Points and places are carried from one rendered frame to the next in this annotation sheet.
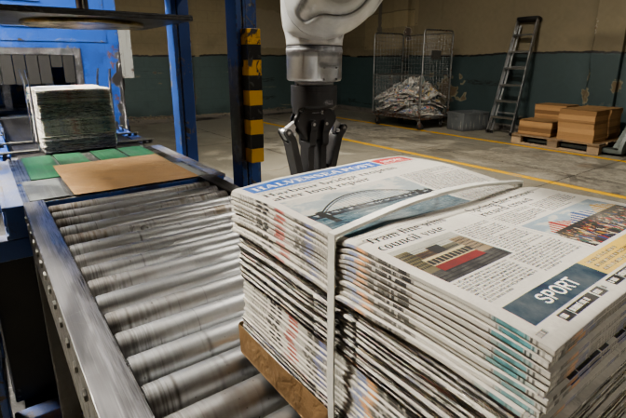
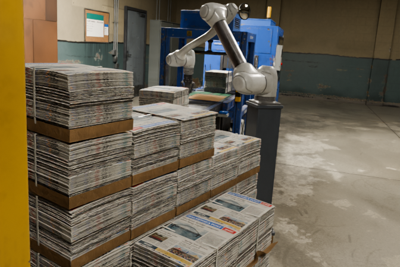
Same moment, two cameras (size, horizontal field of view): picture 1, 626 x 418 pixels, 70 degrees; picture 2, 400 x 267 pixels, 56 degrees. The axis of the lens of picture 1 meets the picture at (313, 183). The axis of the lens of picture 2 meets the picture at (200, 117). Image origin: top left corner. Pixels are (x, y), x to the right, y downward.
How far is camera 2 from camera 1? 2.95 m
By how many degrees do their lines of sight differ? 50
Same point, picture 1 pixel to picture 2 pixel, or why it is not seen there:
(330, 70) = (187, 71)
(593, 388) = (145, 97)
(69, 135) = (211, 87)
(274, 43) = not seen: outside the picture
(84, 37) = (261, 51)
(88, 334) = not seen: hidden behind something
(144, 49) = (354, 53)
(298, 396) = not seen: hidden behind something
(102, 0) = (272, 34)
